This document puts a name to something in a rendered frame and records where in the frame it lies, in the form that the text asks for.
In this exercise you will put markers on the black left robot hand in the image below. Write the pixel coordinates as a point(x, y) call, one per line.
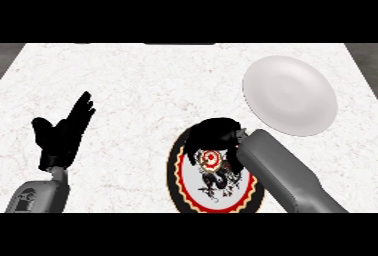
point(60, 140)

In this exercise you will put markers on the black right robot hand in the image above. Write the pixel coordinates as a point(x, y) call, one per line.
point(215, 133)

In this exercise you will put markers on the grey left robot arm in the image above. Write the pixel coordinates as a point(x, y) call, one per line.
point(41, 196)

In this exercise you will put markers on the black red patterned plate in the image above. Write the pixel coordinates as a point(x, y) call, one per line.
point(211, 186)

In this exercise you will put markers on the plain white plate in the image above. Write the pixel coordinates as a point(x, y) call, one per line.
point(289, 95)

